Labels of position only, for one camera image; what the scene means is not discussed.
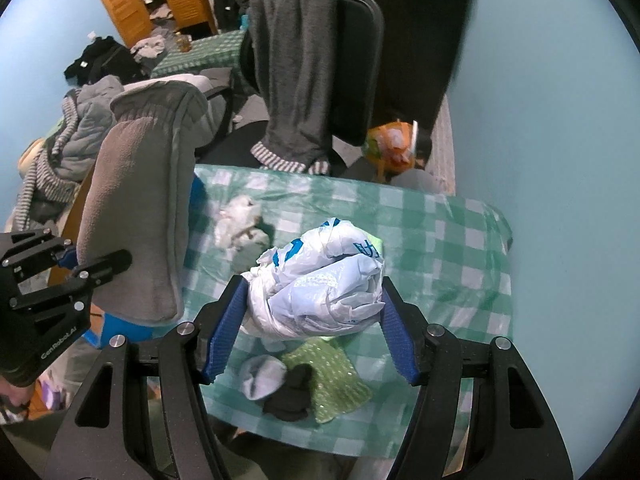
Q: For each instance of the cardboard box with blue edges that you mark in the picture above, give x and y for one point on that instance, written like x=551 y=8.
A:
x=72 y=230

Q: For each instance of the pile of grey clothes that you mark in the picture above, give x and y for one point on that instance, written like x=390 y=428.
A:
x=90 y=125

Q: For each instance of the grey white clothes pile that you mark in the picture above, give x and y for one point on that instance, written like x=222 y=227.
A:
x=150 y=45

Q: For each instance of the dark grey garment striped cuffs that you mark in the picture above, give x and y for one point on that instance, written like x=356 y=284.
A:
x=295 y=70

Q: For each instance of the small green checked tablecloth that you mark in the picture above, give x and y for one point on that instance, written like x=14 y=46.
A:
x=210 y=55

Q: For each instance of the yellowish bottle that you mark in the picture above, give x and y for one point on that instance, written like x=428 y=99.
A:
x=183 y=42

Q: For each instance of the grey white striped garment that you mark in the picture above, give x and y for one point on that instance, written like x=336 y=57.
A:
x=30 y=195

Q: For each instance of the black office chair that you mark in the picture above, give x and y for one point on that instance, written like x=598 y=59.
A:
x=357 y=60

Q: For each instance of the person's left hand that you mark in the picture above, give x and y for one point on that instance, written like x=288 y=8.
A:
x=12 y=397

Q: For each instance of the white and blue plastic bag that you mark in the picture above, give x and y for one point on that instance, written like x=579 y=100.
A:
x=320 y=285

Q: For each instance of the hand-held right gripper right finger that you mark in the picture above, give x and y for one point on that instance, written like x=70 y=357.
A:
x=397 y=340

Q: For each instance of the black sock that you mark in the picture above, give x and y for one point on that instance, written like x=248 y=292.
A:
x=290 y=400

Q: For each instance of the grey fleece garment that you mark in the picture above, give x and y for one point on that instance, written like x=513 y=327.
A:
x=140 y=200

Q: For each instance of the yellow green soft toy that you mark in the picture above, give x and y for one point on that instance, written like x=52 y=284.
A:
x=30 y=155

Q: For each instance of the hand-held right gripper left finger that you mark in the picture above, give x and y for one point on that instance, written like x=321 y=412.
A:
x=225 y=330

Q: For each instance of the light grey sock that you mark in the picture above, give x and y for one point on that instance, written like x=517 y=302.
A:
x=260 y=375

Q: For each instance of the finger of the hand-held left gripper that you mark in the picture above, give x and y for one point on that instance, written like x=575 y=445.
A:
x=107 y=262
x=65 y=259

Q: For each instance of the black backpack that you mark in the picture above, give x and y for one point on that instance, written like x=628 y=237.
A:
x=105 y=60

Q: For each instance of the teal box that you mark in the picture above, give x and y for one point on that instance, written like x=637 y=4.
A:
x=244 y=22

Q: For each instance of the white cloth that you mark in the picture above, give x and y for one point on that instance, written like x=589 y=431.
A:
x=235 y=220

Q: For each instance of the orange plastic bag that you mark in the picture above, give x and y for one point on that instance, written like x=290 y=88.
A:
x=392 y=147

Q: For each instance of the light green cloth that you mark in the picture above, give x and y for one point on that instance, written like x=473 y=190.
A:
x=330 y=380

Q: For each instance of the wooden wardrobe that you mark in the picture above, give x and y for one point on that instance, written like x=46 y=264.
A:
x=120 y=5

